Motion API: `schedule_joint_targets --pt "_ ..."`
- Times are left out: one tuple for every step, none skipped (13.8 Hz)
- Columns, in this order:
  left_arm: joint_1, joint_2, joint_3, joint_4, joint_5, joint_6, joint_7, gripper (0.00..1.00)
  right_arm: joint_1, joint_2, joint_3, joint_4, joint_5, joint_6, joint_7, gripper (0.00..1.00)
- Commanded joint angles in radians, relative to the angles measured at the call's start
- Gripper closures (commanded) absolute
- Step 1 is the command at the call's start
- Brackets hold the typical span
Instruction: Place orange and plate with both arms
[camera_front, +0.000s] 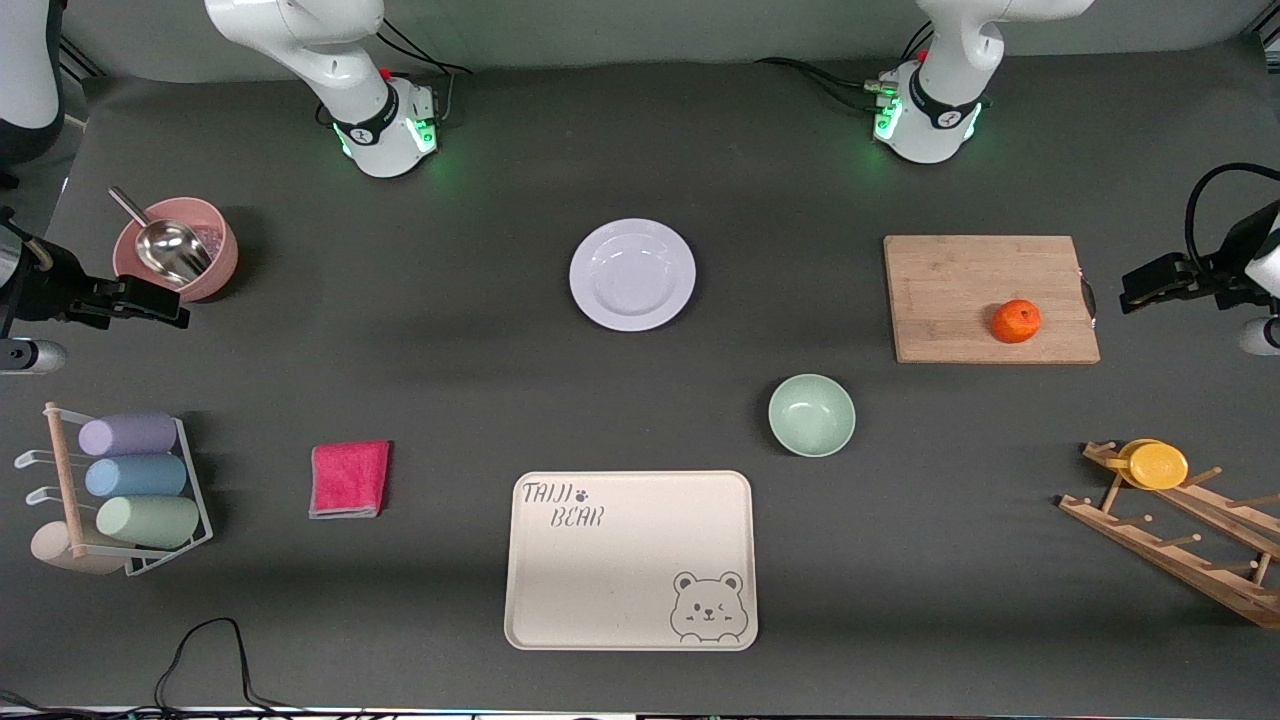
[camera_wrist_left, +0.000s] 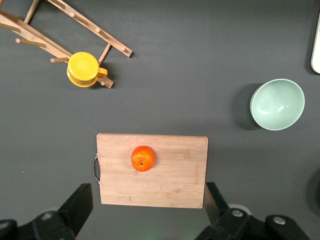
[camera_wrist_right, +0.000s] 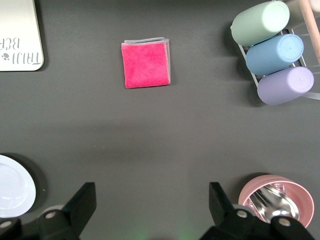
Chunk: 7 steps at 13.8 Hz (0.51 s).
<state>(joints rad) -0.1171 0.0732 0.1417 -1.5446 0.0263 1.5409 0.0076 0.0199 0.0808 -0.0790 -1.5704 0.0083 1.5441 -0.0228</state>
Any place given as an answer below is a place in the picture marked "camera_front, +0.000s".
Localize orange fruit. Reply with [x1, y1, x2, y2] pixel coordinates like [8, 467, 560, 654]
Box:
[991, 299, 1043, 345]

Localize white round plate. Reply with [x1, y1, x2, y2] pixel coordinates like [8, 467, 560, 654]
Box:
[569, 218, 697, 332]

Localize metal scoop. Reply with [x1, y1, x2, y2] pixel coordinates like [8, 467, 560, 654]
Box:
[108, 186, 213, 287]

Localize pink bowl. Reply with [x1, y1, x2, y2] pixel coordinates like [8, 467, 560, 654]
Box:
[112, 197, 240, 303]

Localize purple cup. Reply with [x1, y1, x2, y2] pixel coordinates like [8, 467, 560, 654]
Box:
[78, 413, 179, 458]

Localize blue cup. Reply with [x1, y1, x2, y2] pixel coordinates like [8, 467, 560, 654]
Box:
[85, 455, 188, 499]

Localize yellow mug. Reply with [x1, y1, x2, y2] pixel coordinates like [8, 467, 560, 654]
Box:
[1105, 438, 1190, 491]

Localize wooden cutting board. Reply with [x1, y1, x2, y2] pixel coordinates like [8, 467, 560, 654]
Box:
[883, 235, 1101, 365]

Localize pale green cup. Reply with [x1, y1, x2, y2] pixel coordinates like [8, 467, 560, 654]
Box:
[96, 495, 201, 549]

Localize beige cup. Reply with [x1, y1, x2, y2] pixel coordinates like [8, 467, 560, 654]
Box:
[30, 520, 131, 576]

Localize pink folded cloth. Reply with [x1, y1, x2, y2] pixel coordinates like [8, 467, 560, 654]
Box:
[308, 440, 392, 520]

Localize wooden mug rack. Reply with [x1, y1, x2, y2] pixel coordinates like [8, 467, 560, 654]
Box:
[1058, 440, 1280, 631]

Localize light green bowl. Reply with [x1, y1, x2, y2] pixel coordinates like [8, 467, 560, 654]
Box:
[768, 374, 857, 459]

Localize beige bear print tray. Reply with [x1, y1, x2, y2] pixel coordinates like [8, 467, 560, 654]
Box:
[503, 470, 759, 652]

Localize wooden rack handle rod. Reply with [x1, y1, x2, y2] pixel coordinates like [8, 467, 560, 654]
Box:
[44, 402, 87, 559]

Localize white wire cup rack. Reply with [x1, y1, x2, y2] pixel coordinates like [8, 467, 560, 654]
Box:
[14, 402, 214, 578]

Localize black cable on table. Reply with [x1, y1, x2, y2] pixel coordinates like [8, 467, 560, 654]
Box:
[0, 617, 401, 720]

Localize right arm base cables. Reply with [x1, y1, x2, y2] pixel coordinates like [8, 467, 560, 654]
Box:
[315, 15, 474, 131]

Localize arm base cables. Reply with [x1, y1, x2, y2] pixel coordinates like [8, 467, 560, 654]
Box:
[755, 20, 936, 113]
[315, 15, 474, 131]

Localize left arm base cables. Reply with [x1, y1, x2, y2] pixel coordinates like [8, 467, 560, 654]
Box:
[755, 20, 936, 113]

